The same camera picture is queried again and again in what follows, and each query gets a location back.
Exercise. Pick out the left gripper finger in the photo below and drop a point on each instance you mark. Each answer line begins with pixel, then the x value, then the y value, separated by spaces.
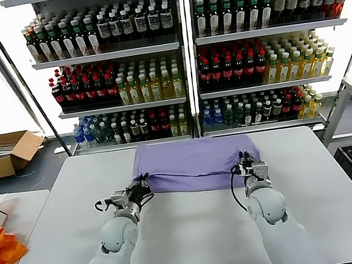
pixel 138 183
pixel 146 180

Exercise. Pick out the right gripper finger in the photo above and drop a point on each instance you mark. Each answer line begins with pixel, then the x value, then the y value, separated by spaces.
pixel 248 157
pixel 241 157

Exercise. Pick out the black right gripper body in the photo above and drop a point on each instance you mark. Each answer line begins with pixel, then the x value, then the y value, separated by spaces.
pixel 244 167

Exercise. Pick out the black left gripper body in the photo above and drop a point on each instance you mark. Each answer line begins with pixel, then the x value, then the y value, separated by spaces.
pixel 139 194

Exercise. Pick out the purple t-shirt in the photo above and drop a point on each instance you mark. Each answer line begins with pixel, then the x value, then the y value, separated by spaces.
pixel 193 159

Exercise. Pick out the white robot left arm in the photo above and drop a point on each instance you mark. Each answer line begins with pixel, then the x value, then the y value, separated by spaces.
pixel 112 239

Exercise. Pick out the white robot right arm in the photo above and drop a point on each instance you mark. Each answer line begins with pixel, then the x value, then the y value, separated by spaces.
pixel 268 204

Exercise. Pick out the dark bottle white cap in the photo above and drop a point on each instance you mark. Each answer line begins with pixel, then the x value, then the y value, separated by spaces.
pixel 126 134
pixel 268 112
pixel 117 135
pixel 135 131
pixel 278 111
pixel 144 130
pixel 259 115
pixel 250 116

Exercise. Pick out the blue drink bottle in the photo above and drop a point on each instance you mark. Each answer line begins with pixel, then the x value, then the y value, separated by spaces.
pixel 218 117
pixel 208 119
pixel 89 136
pixel 80 137

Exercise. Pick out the cola bottle red cap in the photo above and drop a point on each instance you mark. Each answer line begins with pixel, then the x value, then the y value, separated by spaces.
pixel 59 99
pixel 101 91
pixel 206 77
pixel 250 70
pixel 227 73
pixel 155 129
pixel 80 94
pixel 91 93
pixel 287 108
pixel 239 72
pixel 217 75
pixel 261 69
pixel 166 127
pixel 112 90
pixel 297 106
pixel 69 96

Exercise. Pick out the yellow juice bottle white cap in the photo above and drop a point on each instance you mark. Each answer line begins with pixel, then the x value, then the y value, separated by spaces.
pixel 306 108
pixel 156 90
pixel 308 69
pixel 178 87
pixel 167 88
pixel 296 70
pixel 317 106
pixel 124 95
pixel 319 67
pixel 330 64
pixel 146 91
pixel 273 74
pixel 134 93
pixel 184 127
pixel 174 128
pixel 285 72

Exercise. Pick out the white floor scrap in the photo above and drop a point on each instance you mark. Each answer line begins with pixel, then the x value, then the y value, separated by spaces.
pixel 58 151

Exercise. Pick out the grey metal shelf rack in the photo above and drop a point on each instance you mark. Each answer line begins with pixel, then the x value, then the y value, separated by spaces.
pixel 106 57
pixel 267 32

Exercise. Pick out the dark tea bottle green cap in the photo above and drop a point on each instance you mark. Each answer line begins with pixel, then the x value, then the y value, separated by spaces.
pixel 240 16
pixel 67 43
pixel 254 14
pixel 54 45
pixel 202 21
pixel 214 19
pixel 93 40
pixel 266 12
pixel 43 47
pixel 80 42
pixel 227 18

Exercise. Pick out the dark bottle beige label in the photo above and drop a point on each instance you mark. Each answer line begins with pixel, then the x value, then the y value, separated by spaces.
pixel 292 2
pixel 279 4

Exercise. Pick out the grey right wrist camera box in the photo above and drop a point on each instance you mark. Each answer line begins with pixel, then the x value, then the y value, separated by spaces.
pixel 260 169

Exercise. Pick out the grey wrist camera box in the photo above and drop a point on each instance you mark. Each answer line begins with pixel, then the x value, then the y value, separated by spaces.
pixel 260 169
pixel 119 197

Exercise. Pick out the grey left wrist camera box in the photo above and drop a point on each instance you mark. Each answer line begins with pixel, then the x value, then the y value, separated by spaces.
pixel 119 197

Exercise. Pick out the grey slanted frame bar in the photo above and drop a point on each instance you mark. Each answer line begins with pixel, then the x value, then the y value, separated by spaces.
pixel 2 64

